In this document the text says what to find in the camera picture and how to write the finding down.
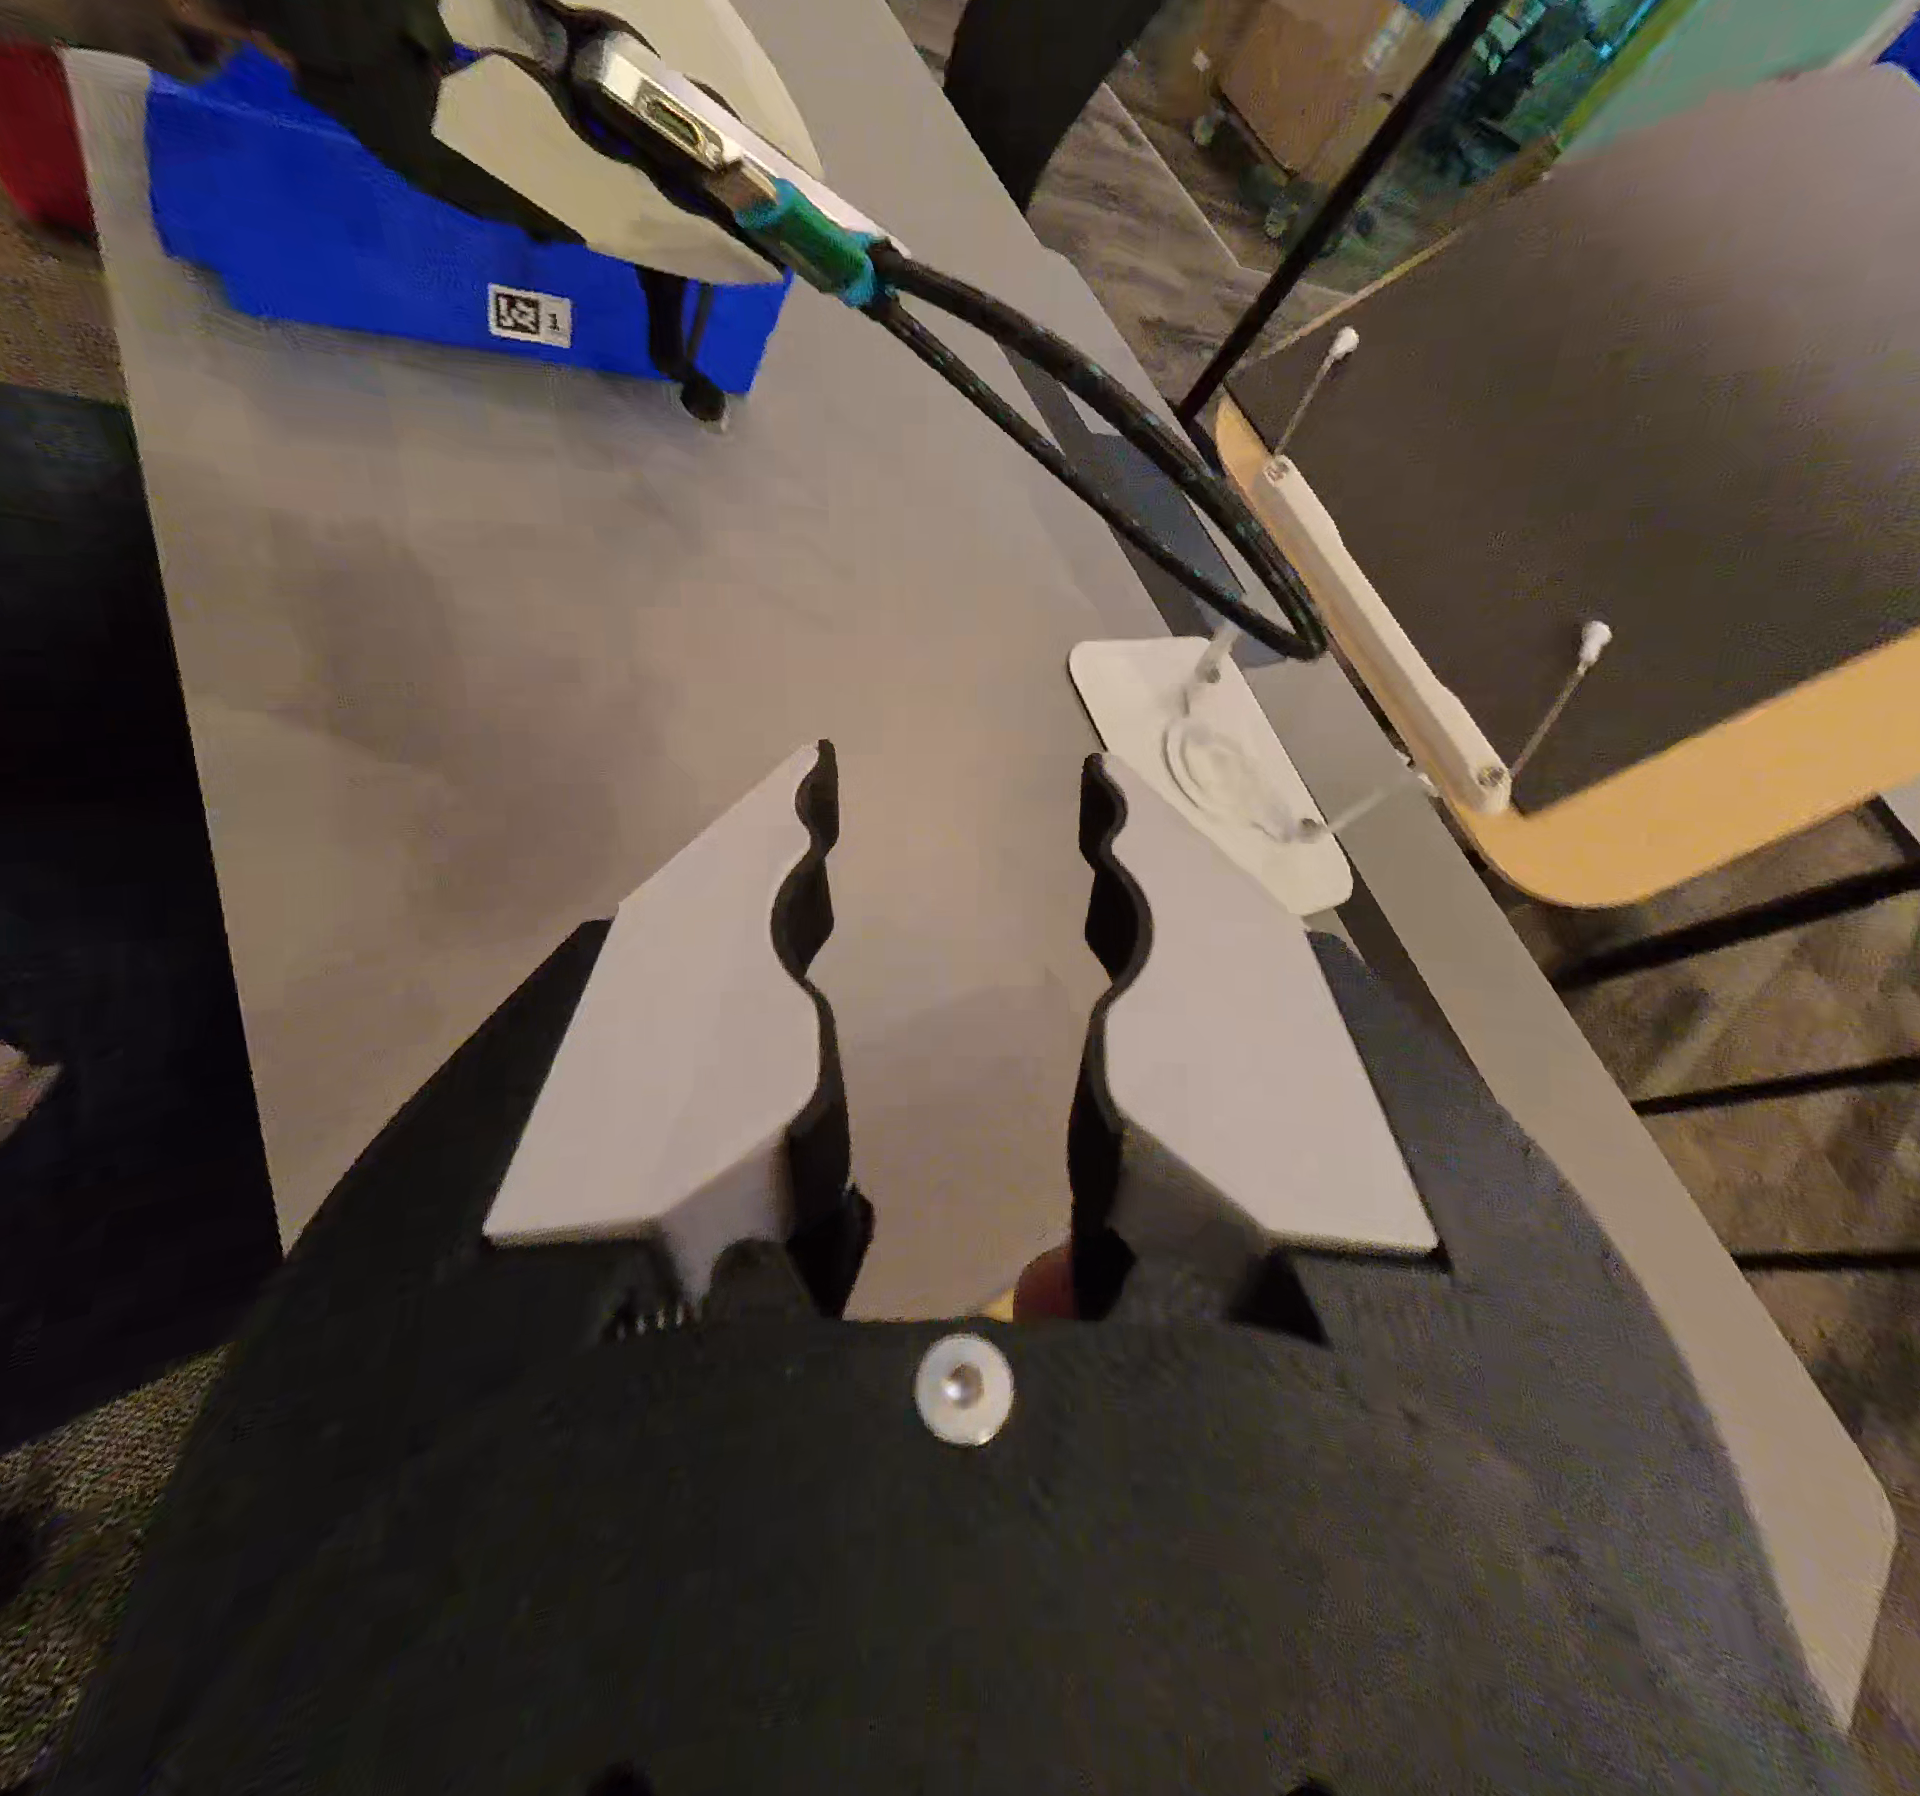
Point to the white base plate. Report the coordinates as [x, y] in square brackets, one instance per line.
[1203, 762]

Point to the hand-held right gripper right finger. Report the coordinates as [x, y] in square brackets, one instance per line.
[1245, 1076]

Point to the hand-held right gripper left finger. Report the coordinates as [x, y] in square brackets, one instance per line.
[676, 1076]

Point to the blue plastic bin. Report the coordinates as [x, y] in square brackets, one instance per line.
[332, 237]

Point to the small grey adapter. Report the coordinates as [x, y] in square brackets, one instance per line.
[676, 122]

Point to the red floor bin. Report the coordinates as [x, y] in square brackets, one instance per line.
[39, 145]

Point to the black office chair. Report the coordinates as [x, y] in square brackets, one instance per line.
[1081, 13]

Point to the black tilted board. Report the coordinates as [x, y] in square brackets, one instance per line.
[1621, 415]

